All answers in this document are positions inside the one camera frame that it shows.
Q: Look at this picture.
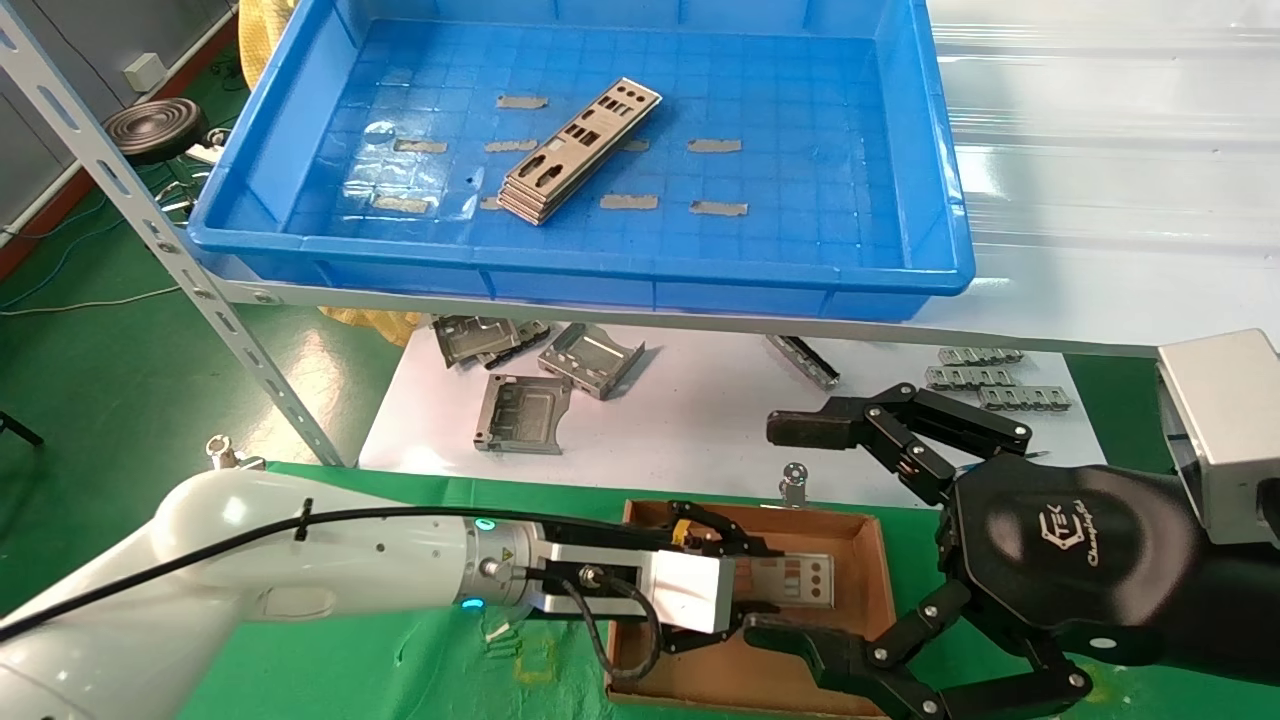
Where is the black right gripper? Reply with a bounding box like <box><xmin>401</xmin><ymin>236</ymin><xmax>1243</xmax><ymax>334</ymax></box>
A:
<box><xmin>743</xmin><ymin>383</ymin><xmax>1280</xmax><ymax>720</ymax></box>

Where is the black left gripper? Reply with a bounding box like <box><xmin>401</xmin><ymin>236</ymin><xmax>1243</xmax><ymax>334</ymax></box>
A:
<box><xmin>538</xmin><ymin>500</ymin><xmax>786</xmax><ymax>656</ymax></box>

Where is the silver I/O shield plate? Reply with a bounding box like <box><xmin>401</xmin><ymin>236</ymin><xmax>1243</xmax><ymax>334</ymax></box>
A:
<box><xmin>500</xmin><ymin>105</ymin><xmax>659</xmax><ymax>218</ymax></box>
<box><xmin>503</xmin><ymin>95</ymin><xmax>661</xmax><ymax>211</ymax></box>
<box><xmin>507</xmin><ymin>77</ymin><xmax>664</xmax><ymax>203</ymax></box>
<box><xmin>733</xmin><ymin>553</ymin><xmax>836</xmax><ymax>609</ymax></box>

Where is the brown cardboard box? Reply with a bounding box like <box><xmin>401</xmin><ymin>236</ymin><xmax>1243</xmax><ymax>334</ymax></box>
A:
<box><xmin>605</xmin><ymin>498</ymin><xmax>909</xmax><ymax>719</ymax></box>

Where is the blue plastic tray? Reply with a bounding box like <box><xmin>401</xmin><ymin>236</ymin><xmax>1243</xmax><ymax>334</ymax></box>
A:
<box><xmin>187</xmin><ymin>0</ymin><xmax>977</xmax><ymax>323</ymax></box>

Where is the white paper sheet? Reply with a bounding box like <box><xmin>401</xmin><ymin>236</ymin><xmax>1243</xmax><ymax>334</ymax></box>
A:
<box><xmin>358</xmin><ymin>322</ymin><xmax>1109</xmax><ymax>511</ymax></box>

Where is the flat grey metal plate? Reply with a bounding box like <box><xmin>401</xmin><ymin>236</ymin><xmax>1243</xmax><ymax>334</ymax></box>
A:
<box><xmin>474</xmin><ymin>373</ymin><xmax>574</xmax><ymax>456</ymax></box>

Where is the stack of grey metal plates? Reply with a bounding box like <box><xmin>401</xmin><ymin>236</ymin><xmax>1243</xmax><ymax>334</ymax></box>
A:
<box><xmin>497</xmin><ymin>112</ymin><xmax>656</xmax><ymax>225</ymax></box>

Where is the grey metal shelf beam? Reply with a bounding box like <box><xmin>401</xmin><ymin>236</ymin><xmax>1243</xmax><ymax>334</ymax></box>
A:
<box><xmin>195</xmin><ymin>255</ymin><xmax>1171</xmax><ymax>359</ymax></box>

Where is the black round stool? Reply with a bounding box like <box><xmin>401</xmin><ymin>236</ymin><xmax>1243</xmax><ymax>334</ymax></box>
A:
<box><xmin>102</xmin><ymin>97</ymin><xmax>209</xmax><ymax>167</ymax></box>

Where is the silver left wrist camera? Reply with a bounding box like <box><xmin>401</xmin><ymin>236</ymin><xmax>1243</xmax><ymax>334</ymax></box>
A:
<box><xmin>528</xmin><ymin>543</ymin><xmax>737</xmax><ymax>637</ymax></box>

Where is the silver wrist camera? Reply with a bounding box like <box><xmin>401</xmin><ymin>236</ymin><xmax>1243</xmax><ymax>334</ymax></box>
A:
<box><xmin>1155</xmin><ymin>328</ymin><xmax>1280</xmax><ymax>548</ymax></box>
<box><xmin>528</xmin><ymin>543</ymin><xmax>737</xmax><ymax>637</ymax></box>

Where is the black camera cable loop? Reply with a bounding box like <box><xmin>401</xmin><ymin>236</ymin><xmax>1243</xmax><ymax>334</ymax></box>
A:
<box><xmin>560</xmin><ymin>568</ymin><xmax>666</xmax><ymax>691</ymax></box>

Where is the long perforated metal rail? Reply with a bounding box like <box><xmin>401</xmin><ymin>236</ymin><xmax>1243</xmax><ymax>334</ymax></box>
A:
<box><xmin>765</xmin><ymin>335</ymin><xmax>841</xmax><ymax>392</ymax></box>

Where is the grey metal tray bracket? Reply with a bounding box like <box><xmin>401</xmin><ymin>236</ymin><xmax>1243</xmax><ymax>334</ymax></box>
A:
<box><xmin>537</xmin><ymin>322</ymin><xmax>647</xmax><ymax>402</ymax></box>

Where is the grey bent metal bracket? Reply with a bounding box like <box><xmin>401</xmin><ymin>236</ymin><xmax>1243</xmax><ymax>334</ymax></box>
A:
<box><xmin>432</xmin><ymin>315</ymin><xmax>523</xmax><ymax>369</ymax></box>

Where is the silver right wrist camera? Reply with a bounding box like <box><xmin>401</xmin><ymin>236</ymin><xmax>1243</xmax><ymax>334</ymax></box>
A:
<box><xmin>1155</xmin><ymin>328</ymin><xmax>1280</xmax><ymax>548</ymax></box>

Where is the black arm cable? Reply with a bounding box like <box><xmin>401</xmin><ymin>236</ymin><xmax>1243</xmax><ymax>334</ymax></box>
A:
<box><xmin>0</xmin><ymin>503</ymin><xmax>691</xmax><ymax>641</ymax></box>

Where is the perforated grey shelf post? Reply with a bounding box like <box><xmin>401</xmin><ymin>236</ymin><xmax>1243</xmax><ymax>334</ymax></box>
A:
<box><xmin>0</xmin><ymin>3</ymin><xmax>348</xmax><ymax>469</ymax></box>

